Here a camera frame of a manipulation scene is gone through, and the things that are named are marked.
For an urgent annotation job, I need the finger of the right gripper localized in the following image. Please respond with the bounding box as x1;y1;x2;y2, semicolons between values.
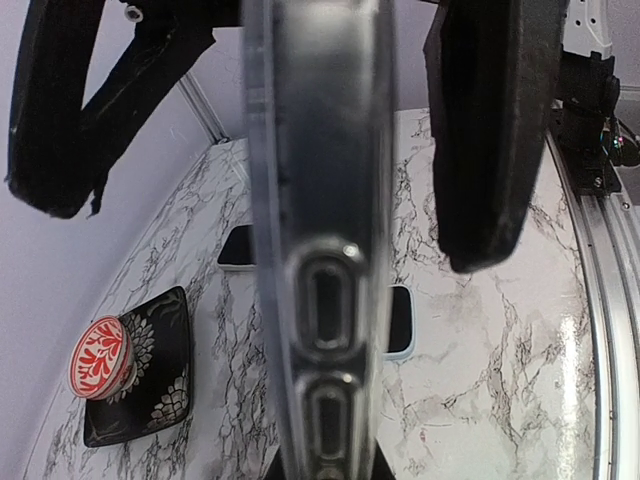
6;0;241;219
423;0;567;274

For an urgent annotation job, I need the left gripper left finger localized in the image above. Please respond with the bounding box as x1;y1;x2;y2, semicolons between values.
263;450;285;480

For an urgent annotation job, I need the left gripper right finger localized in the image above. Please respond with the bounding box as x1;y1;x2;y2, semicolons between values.
372;444;396;480

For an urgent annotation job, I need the clear magsafe phone case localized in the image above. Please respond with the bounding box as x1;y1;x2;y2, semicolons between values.
239;0;399;480

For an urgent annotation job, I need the grey translucent phone case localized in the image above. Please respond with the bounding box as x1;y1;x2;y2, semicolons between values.
216;223;259;272

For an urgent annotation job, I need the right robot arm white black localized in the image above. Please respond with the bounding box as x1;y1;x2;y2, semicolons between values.
6;1;620;273

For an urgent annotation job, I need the black square floral plate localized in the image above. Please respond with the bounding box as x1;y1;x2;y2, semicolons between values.
83;286;193;448

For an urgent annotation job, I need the red white patterned bowl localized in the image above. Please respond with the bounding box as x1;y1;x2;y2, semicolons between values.
68;316;137;401

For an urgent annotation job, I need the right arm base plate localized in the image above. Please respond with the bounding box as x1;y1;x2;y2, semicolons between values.
561;130;639;197

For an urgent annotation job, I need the right aluminium frame post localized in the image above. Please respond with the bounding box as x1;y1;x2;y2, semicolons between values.
177;73;230;144

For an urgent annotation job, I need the front aluminium rail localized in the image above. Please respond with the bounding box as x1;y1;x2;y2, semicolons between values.
547;136;639;479

